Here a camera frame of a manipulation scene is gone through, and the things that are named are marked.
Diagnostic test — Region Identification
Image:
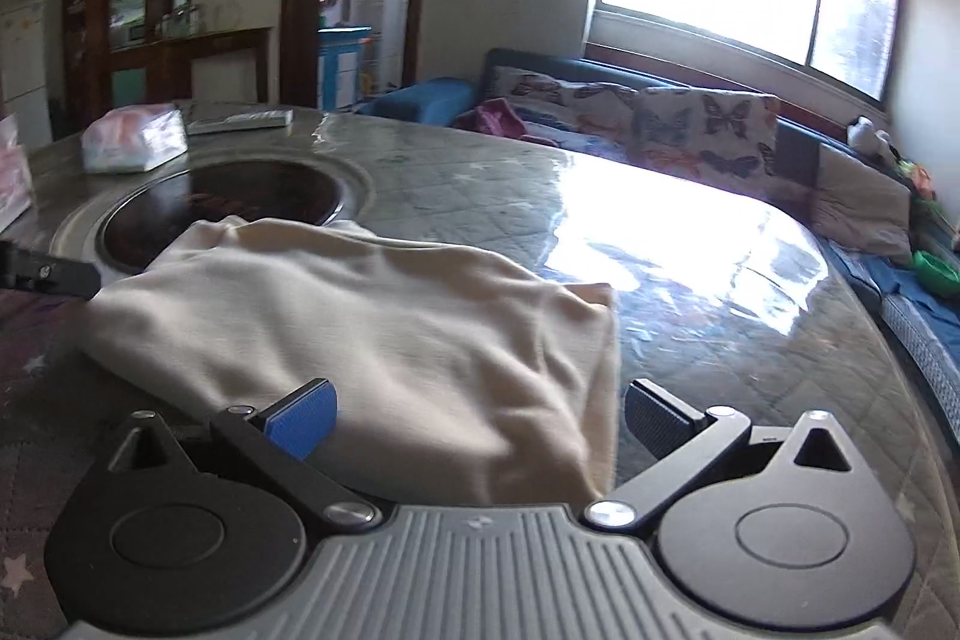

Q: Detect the grey cushion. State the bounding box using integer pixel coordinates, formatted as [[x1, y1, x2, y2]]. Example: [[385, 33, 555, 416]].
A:
[[808, 143, 914, 264]]

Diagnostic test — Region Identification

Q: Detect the pink tissue pack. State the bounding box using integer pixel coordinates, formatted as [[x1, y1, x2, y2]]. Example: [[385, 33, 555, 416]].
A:
[[0, 113, 34, 234]]

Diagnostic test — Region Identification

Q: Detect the round black induction cooker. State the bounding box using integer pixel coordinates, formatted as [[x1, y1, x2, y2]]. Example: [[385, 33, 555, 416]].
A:
[[97, 160, 350, 272]]

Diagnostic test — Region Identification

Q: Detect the cream garment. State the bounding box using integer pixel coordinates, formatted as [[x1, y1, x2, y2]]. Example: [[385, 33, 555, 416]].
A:
[[79, 216, 620, 506]]

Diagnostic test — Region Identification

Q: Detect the purple cloth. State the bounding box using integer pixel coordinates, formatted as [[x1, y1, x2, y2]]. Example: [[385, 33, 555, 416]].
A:
[[450, 97, 527, 140]]

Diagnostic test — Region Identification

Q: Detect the white stuffed toy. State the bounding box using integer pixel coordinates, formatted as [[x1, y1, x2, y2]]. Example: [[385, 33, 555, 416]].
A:
[[847, 115, 899, 163]]

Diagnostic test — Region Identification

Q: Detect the butterfly print cushion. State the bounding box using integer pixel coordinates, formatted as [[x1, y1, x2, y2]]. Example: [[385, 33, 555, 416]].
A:
[[495, 66, 640, 163], [630, 85, 781, 200]]

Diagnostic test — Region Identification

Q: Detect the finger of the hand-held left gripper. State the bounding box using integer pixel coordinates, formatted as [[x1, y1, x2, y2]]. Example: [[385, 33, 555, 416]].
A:
[[0, 239, 103, 301]]

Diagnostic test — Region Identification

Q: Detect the blue cabinet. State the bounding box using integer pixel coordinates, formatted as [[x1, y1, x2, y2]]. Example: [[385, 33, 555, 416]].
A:
[[317, 26, 374, 113]]

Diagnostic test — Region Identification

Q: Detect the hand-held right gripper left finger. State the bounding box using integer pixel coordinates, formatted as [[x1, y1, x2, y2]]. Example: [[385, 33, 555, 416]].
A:
[[105, 377, 377, 532]]

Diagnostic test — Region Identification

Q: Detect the colourful toy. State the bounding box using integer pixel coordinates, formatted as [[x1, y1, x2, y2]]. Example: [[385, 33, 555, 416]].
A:
[[898, 158, 940, 202]]

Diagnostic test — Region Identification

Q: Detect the green bowl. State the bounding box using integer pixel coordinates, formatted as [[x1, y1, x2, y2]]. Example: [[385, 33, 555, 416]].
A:
[[910, 248, 960, 298]]

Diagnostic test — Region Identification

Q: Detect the white fridge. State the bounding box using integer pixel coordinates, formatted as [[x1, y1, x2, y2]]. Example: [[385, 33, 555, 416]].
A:
[[0, 0, 50, 152]]

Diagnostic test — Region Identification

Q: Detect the blue sofa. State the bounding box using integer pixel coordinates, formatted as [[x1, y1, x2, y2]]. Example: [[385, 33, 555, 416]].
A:
[[356, 47, 960, 453]]

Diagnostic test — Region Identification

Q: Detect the white tissue pack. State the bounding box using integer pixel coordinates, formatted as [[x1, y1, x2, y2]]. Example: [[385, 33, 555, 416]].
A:
[[79, 106, 190, 175]]

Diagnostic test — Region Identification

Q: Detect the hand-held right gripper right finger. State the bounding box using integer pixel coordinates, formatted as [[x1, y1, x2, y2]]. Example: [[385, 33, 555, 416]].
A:
[[585, 379, 871, 532]]

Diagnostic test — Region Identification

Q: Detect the grey remote control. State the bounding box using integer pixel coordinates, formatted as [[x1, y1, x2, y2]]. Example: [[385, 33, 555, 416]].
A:
[[184, 107, 295, 136]]

